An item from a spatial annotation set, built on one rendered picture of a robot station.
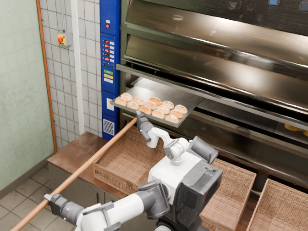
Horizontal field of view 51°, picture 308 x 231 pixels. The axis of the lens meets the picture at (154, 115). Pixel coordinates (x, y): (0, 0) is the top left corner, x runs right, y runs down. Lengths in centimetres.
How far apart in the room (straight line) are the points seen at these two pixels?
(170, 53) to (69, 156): 126
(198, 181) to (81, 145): 168
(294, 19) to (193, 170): 104
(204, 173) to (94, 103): 166
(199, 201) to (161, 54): 124
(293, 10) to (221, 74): 59
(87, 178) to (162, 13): 139
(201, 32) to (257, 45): 37
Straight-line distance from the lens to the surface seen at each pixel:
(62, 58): 304
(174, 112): 229
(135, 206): 135
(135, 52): 249
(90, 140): 306
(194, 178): 152
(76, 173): 180
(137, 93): 258
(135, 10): 241
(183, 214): 161
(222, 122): 239
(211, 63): 225
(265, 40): 210
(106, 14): 253
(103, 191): 262
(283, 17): 204
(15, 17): 291
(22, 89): 312
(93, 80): 287
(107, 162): 275
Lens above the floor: 243
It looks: 33 degrees down
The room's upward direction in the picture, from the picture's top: 5 degrees clockwise
